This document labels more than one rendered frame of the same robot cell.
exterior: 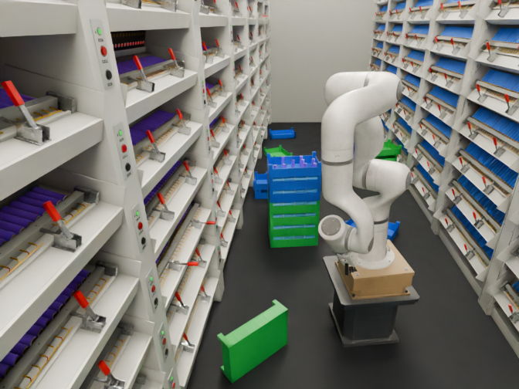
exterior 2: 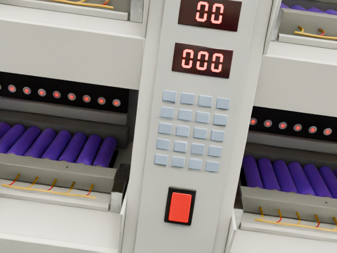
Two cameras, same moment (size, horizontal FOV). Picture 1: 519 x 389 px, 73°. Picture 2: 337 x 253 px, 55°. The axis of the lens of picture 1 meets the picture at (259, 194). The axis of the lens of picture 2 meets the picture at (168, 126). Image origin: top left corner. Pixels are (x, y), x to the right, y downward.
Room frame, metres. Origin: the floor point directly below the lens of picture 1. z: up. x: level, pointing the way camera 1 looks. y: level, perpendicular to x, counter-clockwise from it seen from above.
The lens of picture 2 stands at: (1.37, -0.05, 1.50)
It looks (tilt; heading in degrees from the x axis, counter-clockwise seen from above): 13 degrees down; 83
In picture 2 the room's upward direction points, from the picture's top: 8 degrees clockwise
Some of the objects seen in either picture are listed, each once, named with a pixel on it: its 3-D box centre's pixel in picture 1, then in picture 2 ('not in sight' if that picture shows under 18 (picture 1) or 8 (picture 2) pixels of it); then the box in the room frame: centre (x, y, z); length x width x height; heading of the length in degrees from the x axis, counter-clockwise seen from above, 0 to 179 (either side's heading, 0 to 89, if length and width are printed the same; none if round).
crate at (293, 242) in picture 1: (292, 232); not in sight; (1.94, -0.21, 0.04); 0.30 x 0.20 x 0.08; 92
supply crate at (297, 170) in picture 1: (293, 164); not in sight; (1.94, -0.21, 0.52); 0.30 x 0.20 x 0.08; 92
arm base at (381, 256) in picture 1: (371, 236); not in sight; (1.20, -0.45, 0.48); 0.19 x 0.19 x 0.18
